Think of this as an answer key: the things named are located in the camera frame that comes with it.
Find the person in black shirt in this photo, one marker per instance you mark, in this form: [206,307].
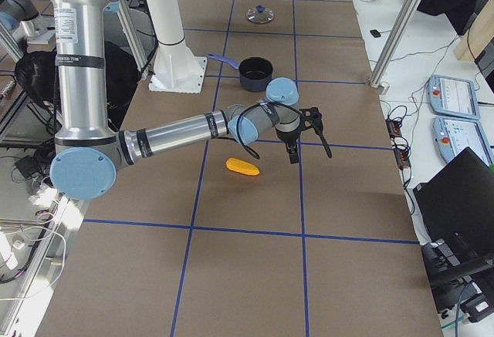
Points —
[36,73]

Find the black small device on desk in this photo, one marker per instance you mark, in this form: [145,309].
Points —
[375,33]

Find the upper teach pendant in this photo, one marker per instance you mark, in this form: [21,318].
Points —
[450,96]

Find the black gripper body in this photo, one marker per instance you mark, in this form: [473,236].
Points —
[287,135]

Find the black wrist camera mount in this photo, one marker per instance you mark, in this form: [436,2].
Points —
[312,119]

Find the orange power strip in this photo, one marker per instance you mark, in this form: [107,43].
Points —
[400,145]

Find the black laptop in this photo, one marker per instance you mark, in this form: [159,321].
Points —
[459,200]

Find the aluminium frame post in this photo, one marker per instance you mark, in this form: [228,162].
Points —
[404,17]

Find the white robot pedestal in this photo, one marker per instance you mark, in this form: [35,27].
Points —
[176,69]

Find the dark blue saucepan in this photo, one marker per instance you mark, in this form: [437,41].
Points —
[255,73]

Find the glass pot lid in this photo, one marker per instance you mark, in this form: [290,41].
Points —
[260,14]

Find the teach pendant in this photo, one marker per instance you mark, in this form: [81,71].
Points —
[450,96]
[453,135]

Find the yellow toy corn cob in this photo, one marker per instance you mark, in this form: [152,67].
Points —
[242,167]

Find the lower teach pendant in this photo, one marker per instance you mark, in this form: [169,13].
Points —
[453,135]

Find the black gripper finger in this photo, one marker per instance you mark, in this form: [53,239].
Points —
[293,155]

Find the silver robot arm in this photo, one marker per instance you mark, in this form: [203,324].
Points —
[23,20]
[89,153]

